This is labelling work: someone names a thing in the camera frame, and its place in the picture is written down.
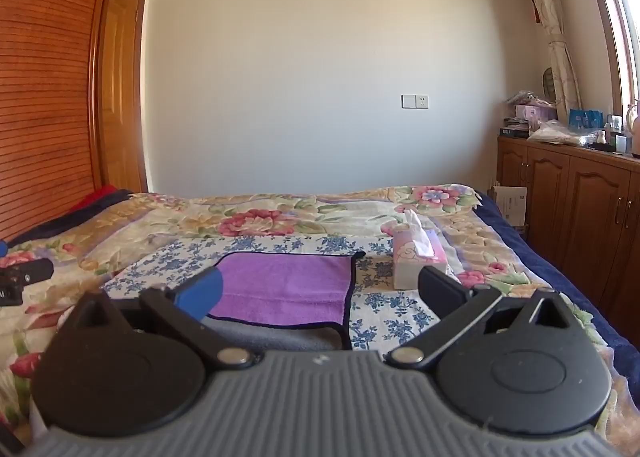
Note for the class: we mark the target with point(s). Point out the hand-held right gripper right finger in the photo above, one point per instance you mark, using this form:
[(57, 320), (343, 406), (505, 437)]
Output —
[(439, 287)]

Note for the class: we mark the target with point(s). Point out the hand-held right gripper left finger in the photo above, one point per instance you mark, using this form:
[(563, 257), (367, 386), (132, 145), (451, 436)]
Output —
[(201, 295)]

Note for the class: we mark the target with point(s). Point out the purple towel with dark trim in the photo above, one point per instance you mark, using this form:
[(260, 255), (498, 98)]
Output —
[(285, 287)]

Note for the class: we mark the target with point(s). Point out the grey towel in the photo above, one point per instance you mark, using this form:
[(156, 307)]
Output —
[(280, 337)]

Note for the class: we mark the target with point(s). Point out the pink tissue box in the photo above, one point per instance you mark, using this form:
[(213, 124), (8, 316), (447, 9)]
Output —
[(407, 257)]

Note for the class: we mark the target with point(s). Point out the blue floral white cloth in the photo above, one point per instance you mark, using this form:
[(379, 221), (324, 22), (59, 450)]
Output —
[(390, 309)]

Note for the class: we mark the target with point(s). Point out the dark navy cloth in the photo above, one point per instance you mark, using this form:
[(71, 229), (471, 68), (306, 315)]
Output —
[(75, 217)]

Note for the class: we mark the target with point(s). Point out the pink floral quilt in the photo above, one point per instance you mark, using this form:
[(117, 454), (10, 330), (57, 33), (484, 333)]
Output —
[(250, 217)]

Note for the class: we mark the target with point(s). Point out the white cardboard box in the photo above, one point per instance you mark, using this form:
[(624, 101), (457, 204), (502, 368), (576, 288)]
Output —
[(512, 204)]

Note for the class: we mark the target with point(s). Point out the red cloth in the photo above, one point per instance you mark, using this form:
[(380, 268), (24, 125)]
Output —
[(97, 197)]

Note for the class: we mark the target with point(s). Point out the navy blue bed sheet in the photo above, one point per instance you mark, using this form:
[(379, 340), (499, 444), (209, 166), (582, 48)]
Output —
[(550, 267)]

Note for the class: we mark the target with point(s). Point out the wooden cabinet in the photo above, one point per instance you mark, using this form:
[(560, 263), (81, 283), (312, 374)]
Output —
[(575, 197)]

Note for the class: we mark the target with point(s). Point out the stack of dark books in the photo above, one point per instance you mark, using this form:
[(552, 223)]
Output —
[(515, 129)]

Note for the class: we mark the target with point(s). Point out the slatted wooden wardrobe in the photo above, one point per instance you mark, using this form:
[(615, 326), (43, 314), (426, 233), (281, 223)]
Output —
[(45, 87)]

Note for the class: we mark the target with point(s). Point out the clear plastic bag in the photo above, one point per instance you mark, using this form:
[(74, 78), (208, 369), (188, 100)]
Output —
[(560, 132)]

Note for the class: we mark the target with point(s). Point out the light purple box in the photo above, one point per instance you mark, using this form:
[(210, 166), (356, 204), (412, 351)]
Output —
[(535, 113)]

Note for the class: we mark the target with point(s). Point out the wooden door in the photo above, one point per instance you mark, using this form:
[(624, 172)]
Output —
[(122, 97)]

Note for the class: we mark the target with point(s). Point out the blue box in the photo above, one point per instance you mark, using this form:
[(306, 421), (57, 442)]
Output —
[(585, 118)]

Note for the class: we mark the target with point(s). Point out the patterned beige curtain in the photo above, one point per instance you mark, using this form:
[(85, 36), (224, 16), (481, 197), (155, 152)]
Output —
[(557, 37)]

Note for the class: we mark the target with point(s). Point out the white wall socket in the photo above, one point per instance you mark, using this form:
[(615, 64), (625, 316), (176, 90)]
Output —
[(423, 101)]

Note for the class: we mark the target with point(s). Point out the white wall switch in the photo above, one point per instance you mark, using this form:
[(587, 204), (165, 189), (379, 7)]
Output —
[(408, 101)]

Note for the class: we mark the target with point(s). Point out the wooden window frame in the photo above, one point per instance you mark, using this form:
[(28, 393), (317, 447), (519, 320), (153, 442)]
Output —
[(602, 12)]

